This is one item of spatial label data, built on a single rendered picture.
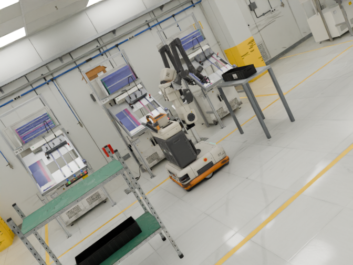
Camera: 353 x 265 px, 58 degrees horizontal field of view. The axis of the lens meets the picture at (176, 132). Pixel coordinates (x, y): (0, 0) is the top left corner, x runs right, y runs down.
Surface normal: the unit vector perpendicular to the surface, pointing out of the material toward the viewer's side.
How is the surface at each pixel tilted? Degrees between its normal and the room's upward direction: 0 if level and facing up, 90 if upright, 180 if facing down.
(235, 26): 90
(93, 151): 90
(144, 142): 90
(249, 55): 91
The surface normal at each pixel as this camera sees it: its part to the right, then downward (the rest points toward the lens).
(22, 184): 0.39, 0.04
